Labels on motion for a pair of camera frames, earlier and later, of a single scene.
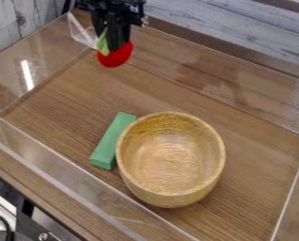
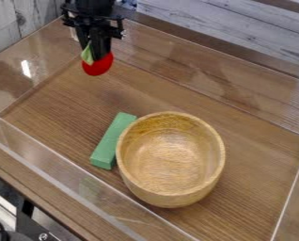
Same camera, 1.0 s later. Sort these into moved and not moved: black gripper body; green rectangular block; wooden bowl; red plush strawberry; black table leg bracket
Moved: black gripper body; red plush strawberry
Not moved: wooden bowl; green rectangular block; black table leg bracket
